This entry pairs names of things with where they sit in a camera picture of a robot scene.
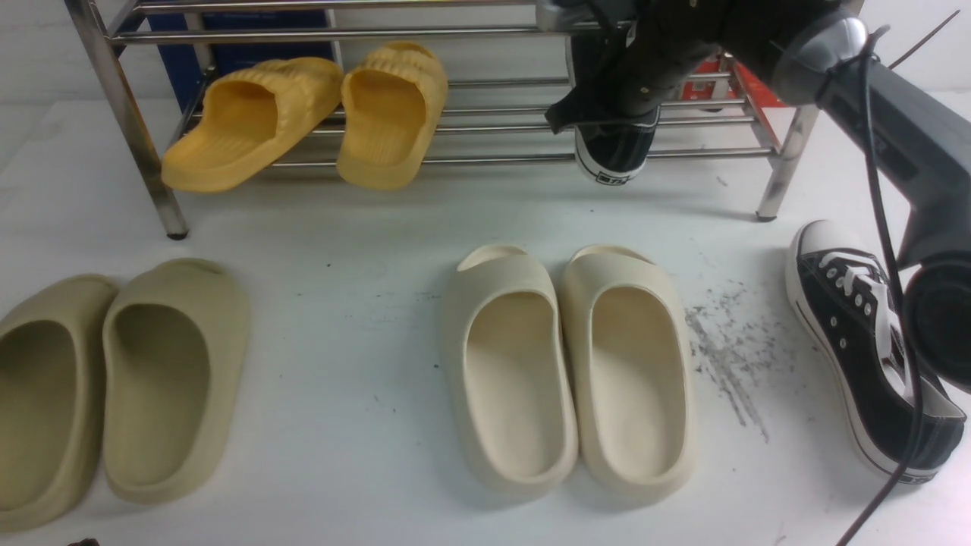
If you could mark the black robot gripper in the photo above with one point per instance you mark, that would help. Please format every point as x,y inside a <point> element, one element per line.
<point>671,39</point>

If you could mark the black canvas sneaker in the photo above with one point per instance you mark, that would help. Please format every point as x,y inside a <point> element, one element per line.
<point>840,293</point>
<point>612,154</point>

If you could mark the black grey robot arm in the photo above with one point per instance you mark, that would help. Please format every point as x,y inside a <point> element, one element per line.
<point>813,53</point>

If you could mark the stainless steel shoe rack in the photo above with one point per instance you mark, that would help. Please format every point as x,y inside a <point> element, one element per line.
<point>484,59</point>

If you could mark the blue box behind rack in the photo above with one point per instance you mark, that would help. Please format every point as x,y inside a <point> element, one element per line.
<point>185,73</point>

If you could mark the red cardboard box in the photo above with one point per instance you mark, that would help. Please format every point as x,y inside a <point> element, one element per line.
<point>722,77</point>

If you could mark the yellow right rubber slipper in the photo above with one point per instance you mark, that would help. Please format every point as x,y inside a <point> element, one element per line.
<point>393,101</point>

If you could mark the yellow rubber slipper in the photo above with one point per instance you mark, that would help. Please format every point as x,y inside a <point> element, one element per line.
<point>393,101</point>
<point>250,119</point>

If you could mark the cream right foam slide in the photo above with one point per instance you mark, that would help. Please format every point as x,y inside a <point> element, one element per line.
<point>629,348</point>

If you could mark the cream foam slide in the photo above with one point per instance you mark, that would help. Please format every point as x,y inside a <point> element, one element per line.
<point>629,348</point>
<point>502,351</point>

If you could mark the yellow left rubber slipper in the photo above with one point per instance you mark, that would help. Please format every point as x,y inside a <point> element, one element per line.
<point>250,119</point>

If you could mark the cream left foam slide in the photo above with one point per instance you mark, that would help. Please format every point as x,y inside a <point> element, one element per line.
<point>502,351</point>

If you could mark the khaki right foam slide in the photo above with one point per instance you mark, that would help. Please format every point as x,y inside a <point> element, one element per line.
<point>175,341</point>

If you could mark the khaki foam slide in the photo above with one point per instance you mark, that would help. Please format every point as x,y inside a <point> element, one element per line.
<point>53,386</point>
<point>175,341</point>

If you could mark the khaki left foam slide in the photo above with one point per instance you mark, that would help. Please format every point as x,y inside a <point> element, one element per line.
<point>53,386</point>

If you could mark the dark object bottom edge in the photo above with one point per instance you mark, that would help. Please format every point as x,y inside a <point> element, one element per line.
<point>88,541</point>

